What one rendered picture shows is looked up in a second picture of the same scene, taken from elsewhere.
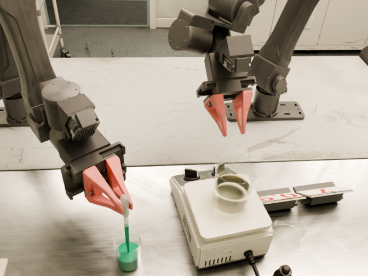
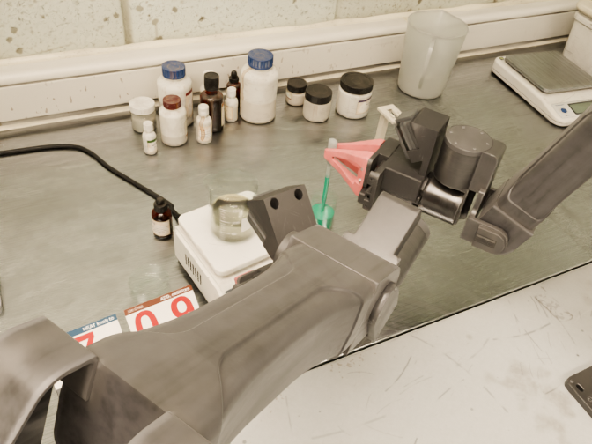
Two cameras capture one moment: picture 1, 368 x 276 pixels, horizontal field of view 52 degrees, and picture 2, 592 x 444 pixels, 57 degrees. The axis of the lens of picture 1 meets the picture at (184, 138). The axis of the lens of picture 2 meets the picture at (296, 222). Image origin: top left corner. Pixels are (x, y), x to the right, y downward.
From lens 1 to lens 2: 0.94 m
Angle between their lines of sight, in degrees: 93
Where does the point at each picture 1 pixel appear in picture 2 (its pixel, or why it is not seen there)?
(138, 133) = (432, 408)
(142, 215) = not seen: hidden behind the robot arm
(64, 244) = not seen: hidden behind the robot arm
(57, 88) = (475, 138)
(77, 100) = (432, 122)
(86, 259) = (359, 217)
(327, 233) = (92, 305)
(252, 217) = (202, 218)
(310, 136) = not seen: outside the picture
